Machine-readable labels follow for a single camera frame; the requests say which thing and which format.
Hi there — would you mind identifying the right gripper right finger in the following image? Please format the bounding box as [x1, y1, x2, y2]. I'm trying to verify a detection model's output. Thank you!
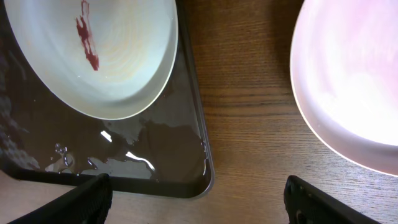
[284, 175, 379, 224]

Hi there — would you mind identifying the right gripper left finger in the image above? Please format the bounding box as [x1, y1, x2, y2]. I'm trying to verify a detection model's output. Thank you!
[11, 174, 113, 224]

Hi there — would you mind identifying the white plate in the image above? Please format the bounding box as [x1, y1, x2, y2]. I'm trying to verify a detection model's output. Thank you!
[290, 0, 397, 176]
[1, 0, 178, 120]

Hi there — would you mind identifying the brown serving tray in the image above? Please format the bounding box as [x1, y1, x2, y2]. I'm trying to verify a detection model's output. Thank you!
[1, 1, 215, 198]

